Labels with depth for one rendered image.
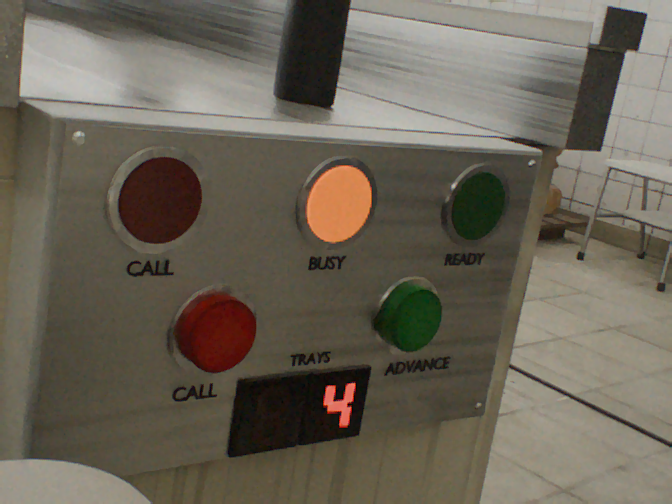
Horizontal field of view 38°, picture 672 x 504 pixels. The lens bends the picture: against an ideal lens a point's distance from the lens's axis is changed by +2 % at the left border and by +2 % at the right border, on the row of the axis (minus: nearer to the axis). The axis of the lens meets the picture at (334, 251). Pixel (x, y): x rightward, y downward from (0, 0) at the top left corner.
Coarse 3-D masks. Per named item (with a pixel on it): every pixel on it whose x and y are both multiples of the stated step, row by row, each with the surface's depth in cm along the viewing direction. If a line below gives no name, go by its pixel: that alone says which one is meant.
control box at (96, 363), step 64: (64, 128) 32; (128, 128) 33; (192, 128) 34; (256, 128) 37; (320, 128) 40; (64, 192) 32; (256, 192) 37; (384, 192) 40; (448, 192) 42; (512, 192) 45; (64, 256) 33; (128, 256) 34; (192, 256) 36; (256, 256) 37; (320, 256) 39; (384, 256) 41; (448, 256) 44; (512, 256) 46; (64, 320) 34; (128, 320) 35; (256, 320) 38; (320, 320) 40; (448, 320) 45; (0, 384) 36; (64, 384) 34; (128, 384) 36; (192, 384) 38; (256, 384) 39; (320, 384) 41; (384, 384) 44; (448, 384) 46; (0, 448) 36; (64, 448) 35; (128, 448) 37; (192, 448) 38; (256, 448) 40
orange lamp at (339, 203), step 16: (336, 176) 38; (352, 176) 39; (320, 192) 38; (336, 192) 38; (352, 192) 39; (368, 192) 39; (320, 208) 38; (336, 208) 39; (352, 208) 39; (368, 208) 40; (320, 224) 38; (336, 224) 39; (352, 224) 39; (336, 240) 39
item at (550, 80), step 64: (64, 0) 96; (128, 0) 85; (192, 0) 76; (256, 0) 68; (384, 0) 57; (384, 64) 57; (448, 64) 52; (512, 64) 49; (576, 64) 46; (512, 128) 49; (576, 128) 46
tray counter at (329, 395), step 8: (344, 376) 42; (336, 384) 42; (344, 384) 42; (352, 384) 42; (328, 392) 42; (352, 392) 42; (328, 400) 42; (344, 400) 42; (328, 408) 42; (336, 408) 42; (344, 408) 42; (328, 416) 42; (344, 416) 43; (320, 424) 42; (328, 424) 42; (336, 424) 42; (344, 424) 43; (328, 432) 42; (336, 432) 43
